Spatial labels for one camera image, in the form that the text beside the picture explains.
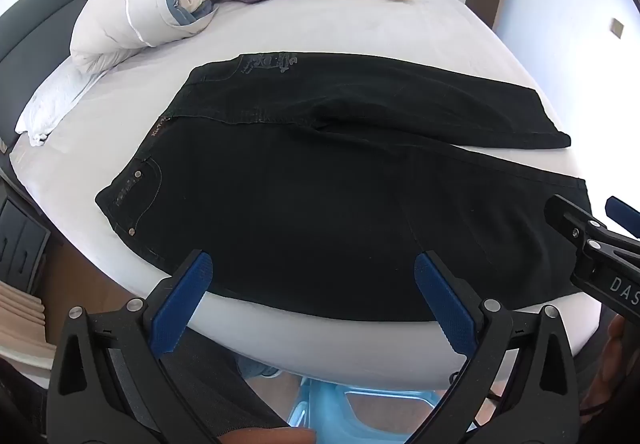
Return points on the black pants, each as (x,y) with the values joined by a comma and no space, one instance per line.
(310,194)

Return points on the blue plastic stool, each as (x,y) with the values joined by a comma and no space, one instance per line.
(350,406)

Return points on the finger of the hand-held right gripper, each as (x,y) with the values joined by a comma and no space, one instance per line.
(620,211)
(575,224)

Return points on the person's leg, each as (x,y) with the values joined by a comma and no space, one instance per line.
(235,389)

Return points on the white pillow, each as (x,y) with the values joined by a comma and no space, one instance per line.
(55,98)

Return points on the wall light switch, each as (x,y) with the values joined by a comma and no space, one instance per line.
(617,27)

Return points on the bed with white sheet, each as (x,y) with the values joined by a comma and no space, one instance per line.
(380,28)

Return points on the dark nightstand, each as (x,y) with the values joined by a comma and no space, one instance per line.
(20,244)

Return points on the dark grey headboard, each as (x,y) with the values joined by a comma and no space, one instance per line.
(35,8)

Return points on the person's right hand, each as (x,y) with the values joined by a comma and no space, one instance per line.
(617,364)

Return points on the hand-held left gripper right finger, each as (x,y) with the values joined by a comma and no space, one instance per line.
(442,304)

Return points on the stack of beige boards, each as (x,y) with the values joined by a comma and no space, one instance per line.
(22,316)

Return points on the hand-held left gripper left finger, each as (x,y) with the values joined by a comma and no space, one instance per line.
(182,304)

